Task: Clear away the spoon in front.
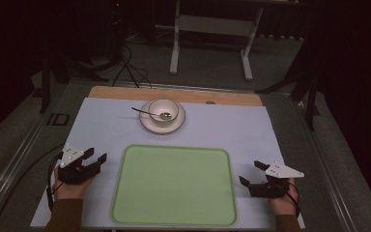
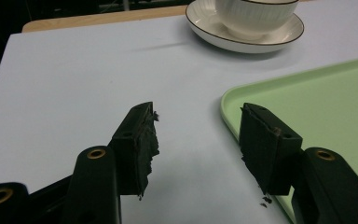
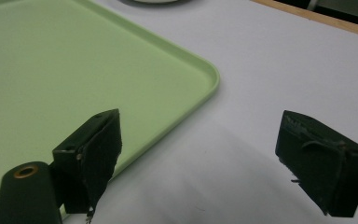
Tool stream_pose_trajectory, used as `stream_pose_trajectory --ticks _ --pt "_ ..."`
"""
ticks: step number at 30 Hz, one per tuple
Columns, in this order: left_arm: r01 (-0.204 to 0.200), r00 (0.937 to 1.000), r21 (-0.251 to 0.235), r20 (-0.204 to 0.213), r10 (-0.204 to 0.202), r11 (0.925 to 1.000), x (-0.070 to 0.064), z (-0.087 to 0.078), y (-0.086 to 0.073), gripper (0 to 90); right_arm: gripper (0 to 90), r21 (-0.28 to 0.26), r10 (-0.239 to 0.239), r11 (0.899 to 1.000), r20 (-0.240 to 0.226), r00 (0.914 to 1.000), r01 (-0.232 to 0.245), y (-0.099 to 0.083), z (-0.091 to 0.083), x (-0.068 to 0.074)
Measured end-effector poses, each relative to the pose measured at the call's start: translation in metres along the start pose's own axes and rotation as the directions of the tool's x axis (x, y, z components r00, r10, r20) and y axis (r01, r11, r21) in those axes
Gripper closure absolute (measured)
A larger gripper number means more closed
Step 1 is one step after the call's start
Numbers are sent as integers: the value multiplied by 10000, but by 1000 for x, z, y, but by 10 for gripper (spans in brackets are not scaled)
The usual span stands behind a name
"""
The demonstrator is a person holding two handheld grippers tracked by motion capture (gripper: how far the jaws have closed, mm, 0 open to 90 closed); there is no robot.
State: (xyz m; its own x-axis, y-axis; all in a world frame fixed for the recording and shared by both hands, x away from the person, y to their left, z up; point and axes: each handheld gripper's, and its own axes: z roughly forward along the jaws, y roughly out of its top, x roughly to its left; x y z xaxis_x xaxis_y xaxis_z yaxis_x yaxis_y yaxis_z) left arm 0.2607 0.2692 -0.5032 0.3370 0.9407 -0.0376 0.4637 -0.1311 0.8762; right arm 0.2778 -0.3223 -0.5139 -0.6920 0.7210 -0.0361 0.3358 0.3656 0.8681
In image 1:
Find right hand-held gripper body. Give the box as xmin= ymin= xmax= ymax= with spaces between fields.
xmin=248 ymin=161 xmax=305 ymax=198

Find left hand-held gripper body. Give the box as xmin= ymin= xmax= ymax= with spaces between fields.
xmin=57 ymin=143 xmax=99 ymax=186

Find person's right hand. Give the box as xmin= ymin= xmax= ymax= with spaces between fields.
xmin=268 ymin=182 xmax=300 ymax=217

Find person's left hand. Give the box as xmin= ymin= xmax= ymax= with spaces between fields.
xmin=51 ymin=167 xmax=95 ymax=202

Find white table mat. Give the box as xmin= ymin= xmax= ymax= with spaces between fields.
xmin=30 ymin=97 xmax=306 ymax=231

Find metal spoon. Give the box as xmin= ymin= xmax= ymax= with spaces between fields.
xmin=130 ymin=106 xmax=173 ymax=120

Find green tray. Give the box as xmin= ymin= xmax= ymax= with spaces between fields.
xmin=110 ymin=144 xmax=239 ymax=227

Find white saucer plate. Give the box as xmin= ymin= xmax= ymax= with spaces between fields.
xmin=138 ymin=99 xmax=186 ymax=135

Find black tripod stand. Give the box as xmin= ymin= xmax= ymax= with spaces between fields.
xmin=38 ymin=44 xmax=110 ymax=114
xmin=255 ymin=30 xmax=322 ymax=131

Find white bowl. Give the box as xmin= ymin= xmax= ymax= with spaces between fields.
xmin=147 ymin=98 xmax=180 ymax=125

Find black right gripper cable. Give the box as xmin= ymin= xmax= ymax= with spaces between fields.
xmin=283 ymin=181 xmax=302 ymax=218

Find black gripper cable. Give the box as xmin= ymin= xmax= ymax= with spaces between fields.
xmin=45 ymin=151 xmax=64 ymax=213
xmin=283 ymin=181 xmax=302 ymax=218

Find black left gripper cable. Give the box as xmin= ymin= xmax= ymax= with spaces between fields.
xmin=45 ymin=151 xmax=64 ymax=213

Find metal floor rail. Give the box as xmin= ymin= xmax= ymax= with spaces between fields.
xmin=293 ymin=99 xmax=359 ymax=232
xmin=0 ymin=91 xmax=70 ymax=225

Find long black floor cable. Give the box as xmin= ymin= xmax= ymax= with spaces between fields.
xmin=0 ymin=143 xmax=66 ymax=232

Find black floor cables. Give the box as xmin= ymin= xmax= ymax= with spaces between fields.
xmin=111 ymin=43 xmax=154 ymax=90

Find white metal table frame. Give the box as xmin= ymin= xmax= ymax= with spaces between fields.
xmin=168 ymin=0 xmax=266 ymax=82

